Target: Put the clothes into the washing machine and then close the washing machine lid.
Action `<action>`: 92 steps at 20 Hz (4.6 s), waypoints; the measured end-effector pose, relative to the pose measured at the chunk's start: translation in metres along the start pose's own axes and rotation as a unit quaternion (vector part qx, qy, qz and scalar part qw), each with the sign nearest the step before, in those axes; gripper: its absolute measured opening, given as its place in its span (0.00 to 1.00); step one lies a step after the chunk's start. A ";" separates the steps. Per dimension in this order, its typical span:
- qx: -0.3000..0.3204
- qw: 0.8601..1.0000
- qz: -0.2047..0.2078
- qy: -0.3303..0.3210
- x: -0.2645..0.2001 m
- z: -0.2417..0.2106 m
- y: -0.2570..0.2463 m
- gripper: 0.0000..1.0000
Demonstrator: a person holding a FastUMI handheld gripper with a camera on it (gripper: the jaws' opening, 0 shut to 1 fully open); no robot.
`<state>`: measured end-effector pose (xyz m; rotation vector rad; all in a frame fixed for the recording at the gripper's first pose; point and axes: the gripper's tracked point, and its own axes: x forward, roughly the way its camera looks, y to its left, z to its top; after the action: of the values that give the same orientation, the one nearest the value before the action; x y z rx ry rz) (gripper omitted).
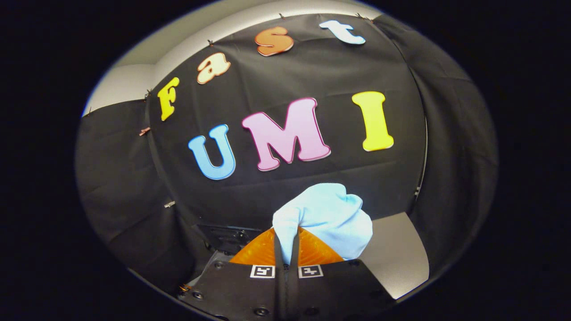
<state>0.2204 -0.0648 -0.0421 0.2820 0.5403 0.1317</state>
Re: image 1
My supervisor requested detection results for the grey washing machine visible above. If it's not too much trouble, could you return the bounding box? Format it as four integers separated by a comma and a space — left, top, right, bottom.
185, 223, 275, 290

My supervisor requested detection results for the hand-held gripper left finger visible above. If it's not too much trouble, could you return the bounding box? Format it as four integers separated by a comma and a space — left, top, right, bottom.
178, 227, 287, 321

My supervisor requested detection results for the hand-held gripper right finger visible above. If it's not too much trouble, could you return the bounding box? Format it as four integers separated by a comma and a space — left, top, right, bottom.
286, 226, 397, 321

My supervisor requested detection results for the light blue shirt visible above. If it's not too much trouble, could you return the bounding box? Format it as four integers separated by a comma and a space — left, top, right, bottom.
272, 183, 373, 266

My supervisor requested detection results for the black backdrop cloth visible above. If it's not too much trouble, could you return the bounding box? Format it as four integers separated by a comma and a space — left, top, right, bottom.
75, 12, 499, 304

